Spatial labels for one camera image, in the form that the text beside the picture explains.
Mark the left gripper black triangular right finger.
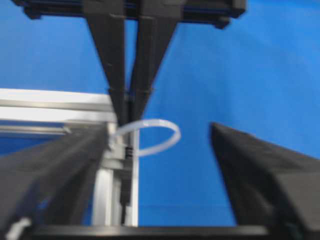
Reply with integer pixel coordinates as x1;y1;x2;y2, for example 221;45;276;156
211;122;320;240

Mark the black gripper teal tape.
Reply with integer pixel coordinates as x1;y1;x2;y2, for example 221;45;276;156
11;0;248;126

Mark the left gripper black triangular left finger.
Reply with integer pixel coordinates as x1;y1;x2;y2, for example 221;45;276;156
0;125;108;239

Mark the white zip tie loop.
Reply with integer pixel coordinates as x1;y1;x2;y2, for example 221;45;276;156
109;118;182;157

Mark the silver aluminium extrusion frame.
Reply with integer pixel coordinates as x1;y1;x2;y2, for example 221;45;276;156
0;88;132;231

